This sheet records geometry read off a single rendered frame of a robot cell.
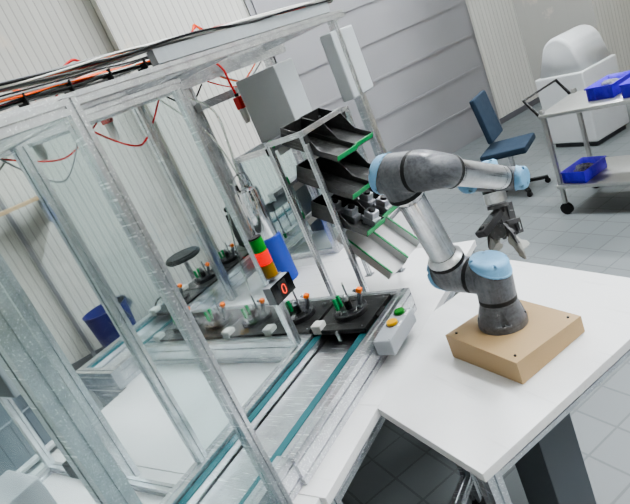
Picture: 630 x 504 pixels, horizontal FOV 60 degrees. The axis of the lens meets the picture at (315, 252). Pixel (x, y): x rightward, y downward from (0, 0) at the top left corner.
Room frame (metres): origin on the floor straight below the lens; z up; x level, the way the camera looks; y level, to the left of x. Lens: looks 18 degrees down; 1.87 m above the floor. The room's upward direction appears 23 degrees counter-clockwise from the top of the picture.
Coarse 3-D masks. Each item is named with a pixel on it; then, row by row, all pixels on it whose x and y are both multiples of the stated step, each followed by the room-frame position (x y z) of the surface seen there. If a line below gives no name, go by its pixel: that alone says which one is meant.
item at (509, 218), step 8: (488, 208) 1.74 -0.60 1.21; (496, 208) 1.71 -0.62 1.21; (504, 208) 1.73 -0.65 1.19; (512, 208) 1.73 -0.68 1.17; (504, 216) 1.71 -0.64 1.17; (512, 216) 1.72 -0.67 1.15; (504, 224) 1.68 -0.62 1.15; (512, 224) 1.71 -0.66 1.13; (496, 232) 1.71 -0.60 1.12; (504, 232) 1.68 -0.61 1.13; (520, 232) 1.69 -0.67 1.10
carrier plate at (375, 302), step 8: (368, 296) 1.99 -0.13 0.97; (376, 296) 1.96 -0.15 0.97; (384, 296) 1.93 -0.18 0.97; (368, 304) 1.92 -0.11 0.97; (376, 304) 1.89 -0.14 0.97; (384, 304) 1.88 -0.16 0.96; (328, 312) 2.00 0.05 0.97; (368, 312) 1.85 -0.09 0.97; (376, 312) 1.83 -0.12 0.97; (328, 320) 1.93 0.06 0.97; (352, 320) 1.84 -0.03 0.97; (360, 320) 1.82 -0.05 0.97; (368, 320) 1.79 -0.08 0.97; (328, 328) 1.86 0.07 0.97; (336, 328) 1.84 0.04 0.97; (344, 328) 1.81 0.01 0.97; (352, 328) 1.78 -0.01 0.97; (360, 328) 1.76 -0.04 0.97; (368, 328) 1.76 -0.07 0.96
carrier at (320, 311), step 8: (288, 304) 2.11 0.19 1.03; (296, 304) 2.07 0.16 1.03; (304, 304) 2.13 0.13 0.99; (312, 304) 2.09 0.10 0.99; (320, 304) 2.10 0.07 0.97; (328, 304) 2.07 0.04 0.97; (296, 312) 2.06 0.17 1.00; (304, 312) 2.05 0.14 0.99; (312, 312) 2.03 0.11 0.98; (320, 312) 2.03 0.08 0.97; (296, 320) 2.01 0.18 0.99; (304, 320) 2.01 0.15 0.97; (312, 320) 1.99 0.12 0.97; (296, 328) 1.98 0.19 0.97; (304, 328) 1.95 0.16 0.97
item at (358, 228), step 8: (312, 200) 2.20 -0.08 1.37; (320, 200) 2.24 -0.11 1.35; (344, 200) 2.24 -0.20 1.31; (352, 200) 2.21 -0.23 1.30; (312, 208) 2.21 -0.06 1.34; (320, 208) 2.17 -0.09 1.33; (360, 208) 2.19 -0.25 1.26; (320, 216) 2.19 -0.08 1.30; (328, 216) 2.15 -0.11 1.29; (344, 224) 2.10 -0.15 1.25; (352, 224) 2.12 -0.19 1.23; (360, 224) 2.12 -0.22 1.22; (376, 224) 2.07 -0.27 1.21; (360, 232) 2.05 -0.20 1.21; (368, 232) 2.03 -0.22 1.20
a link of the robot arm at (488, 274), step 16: (480, 256) 1.50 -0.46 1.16; (496, 256) 1.48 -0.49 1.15; (464, 272) 1.51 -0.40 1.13; (480, 272) 1.45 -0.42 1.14; (496, 272) 1.43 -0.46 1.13; (512, 272) 1.45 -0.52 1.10; (464, 288) 1.51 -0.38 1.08; (480, 288) 1.46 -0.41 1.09; (496, 288) 1.43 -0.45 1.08; (512, 288) 1.44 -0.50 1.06
